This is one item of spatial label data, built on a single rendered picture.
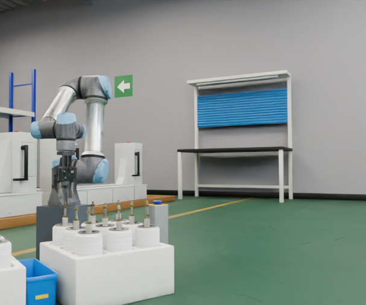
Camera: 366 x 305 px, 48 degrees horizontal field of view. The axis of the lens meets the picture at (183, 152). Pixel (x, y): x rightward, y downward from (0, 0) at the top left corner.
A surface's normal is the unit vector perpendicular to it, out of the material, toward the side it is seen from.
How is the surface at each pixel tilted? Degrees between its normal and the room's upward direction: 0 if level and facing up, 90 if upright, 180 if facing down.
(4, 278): 90
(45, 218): 90
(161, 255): 90
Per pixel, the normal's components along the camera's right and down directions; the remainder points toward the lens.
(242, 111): -0.44, -0.03
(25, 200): 0.90, -0.02
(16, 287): 0.55, -0.04
